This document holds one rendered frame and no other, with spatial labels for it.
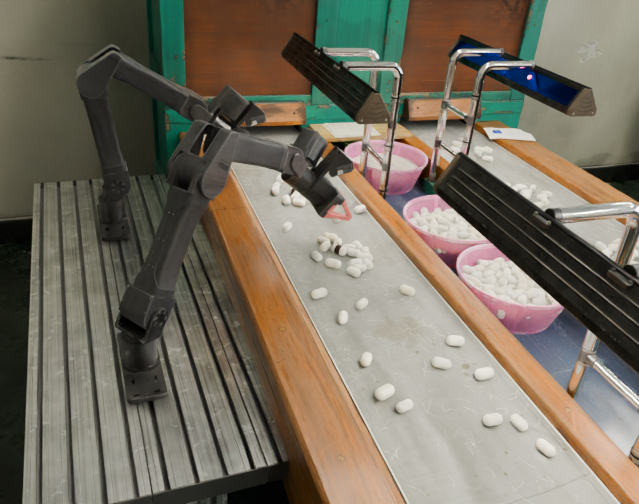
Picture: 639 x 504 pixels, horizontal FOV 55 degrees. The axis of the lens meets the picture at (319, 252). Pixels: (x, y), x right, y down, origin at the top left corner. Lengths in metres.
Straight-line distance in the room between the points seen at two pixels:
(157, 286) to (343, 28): 1.29
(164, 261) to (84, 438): 0.32
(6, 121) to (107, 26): 0.58
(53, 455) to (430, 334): 0.70
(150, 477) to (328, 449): 0.28
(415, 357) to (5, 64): 2.15
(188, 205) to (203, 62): 1.02
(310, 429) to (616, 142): 3.61
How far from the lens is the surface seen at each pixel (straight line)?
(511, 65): 1.79
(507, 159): 2.21
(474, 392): 1.13
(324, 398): 1.02
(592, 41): 3.92
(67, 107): 2.89
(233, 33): 2.07
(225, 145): 1.11
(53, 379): 1.24
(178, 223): 1.12
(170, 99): 1.60
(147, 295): 1.13
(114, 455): 1.09
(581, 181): 2.07
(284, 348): 1.11
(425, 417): 1.06
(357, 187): 1.75
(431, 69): 2.34
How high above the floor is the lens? 1.46
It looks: 30 degrees down
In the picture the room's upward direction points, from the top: 5 degrees clockwise
